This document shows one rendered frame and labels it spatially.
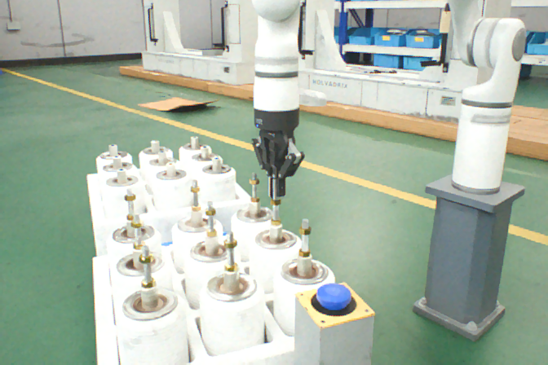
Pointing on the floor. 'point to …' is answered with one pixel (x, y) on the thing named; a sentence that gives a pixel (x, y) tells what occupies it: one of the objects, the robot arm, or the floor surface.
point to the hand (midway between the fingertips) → (276, 186)
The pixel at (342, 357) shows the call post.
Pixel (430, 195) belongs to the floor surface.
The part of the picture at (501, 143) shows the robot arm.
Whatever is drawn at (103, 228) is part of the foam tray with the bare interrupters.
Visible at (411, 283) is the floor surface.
